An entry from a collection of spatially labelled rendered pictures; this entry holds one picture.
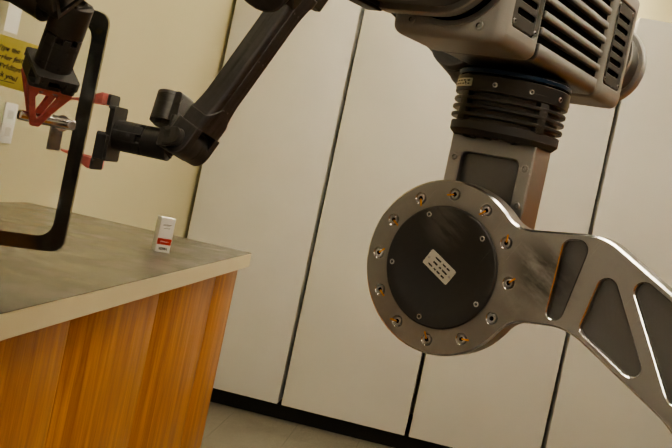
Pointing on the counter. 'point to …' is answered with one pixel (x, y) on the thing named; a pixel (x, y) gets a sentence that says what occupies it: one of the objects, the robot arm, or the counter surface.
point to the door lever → (51, 121)
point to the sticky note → (12, 61)
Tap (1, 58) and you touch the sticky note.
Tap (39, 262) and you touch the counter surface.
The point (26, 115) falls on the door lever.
